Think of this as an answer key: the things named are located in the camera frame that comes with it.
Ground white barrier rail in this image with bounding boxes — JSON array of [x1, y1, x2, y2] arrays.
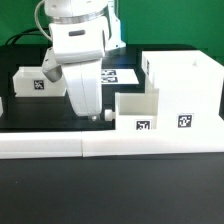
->
[[82, 128, 224, 157], [0, 132, 83, 159]]

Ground white front barrier rail left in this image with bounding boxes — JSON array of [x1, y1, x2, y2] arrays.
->
[[0, 132, 83, 159]]

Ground white drawer with knob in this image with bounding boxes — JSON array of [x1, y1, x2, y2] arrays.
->
[[104, 92, 158, 131]]

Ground white drawer cabinet box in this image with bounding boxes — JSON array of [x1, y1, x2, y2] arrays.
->
[[142, 50, 224, 130]]

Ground white front barrier rail right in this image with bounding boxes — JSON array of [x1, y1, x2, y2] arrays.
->
[[82, 128, 224, 157]]

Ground white marker tag sheet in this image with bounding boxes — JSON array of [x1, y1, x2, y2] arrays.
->
[[101, 69, 139, 85]]

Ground white rear drawer box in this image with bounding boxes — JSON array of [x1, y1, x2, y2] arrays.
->
[[13, 67, 66, 97]]

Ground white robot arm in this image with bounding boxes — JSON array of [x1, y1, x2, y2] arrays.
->
[[36, 0, 126, 117]]

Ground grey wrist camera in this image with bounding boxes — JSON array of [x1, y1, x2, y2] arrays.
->
[[41, 47, 64, 84]]

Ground black cables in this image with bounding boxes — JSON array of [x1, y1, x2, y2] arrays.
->
[[4, 27, 51, 47]]

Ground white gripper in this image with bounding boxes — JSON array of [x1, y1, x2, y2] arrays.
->
[[62, 59, 102, 121]]

